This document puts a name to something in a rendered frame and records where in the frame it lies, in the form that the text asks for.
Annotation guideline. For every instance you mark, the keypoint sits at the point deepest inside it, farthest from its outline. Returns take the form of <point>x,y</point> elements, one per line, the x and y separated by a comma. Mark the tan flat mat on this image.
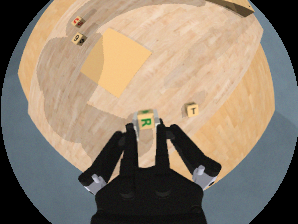
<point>114,61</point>

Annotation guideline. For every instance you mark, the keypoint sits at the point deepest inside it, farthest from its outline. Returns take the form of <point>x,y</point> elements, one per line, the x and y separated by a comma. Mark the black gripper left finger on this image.
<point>100,172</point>

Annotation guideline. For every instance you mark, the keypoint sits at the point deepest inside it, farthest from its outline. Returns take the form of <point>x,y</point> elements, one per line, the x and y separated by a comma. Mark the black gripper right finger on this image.
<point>204,169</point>

